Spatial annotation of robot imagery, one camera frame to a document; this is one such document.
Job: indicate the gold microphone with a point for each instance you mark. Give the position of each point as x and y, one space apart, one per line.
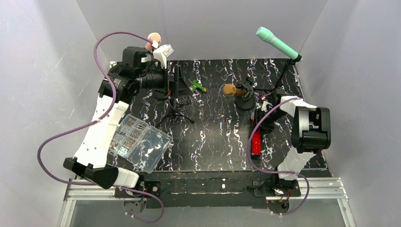
232 90

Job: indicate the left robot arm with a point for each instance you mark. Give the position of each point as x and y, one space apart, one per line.
140 68

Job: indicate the black round base shock stand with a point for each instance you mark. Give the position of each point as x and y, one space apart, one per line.
247 102

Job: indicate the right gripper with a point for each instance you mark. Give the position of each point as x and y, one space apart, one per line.
261 112

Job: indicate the black round base clip stand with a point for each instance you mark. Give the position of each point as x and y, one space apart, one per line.
160 94

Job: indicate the black tripod shock mount stand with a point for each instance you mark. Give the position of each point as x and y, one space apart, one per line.
176 108

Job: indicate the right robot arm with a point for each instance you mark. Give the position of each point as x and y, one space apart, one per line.
310 135

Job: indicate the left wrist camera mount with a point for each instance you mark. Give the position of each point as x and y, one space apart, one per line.
161 54

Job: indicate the clear plastic screw box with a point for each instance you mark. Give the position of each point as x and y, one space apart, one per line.
139 143

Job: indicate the green hose splitter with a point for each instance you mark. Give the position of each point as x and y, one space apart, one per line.
196 85

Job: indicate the red glitter microphone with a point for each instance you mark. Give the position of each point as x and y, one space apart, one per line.
256 146

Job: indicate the teal microphone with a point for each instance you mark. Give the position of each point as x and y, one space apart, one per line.
267 36

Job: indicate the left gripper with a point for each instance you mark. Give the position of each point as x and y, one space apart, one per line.
170 83

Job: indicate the black tall tripod stand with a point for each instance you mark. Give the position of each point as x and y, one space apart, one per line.
290 62

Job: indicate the pink microphone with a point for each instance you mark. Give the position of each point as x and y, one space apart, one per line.
155 40

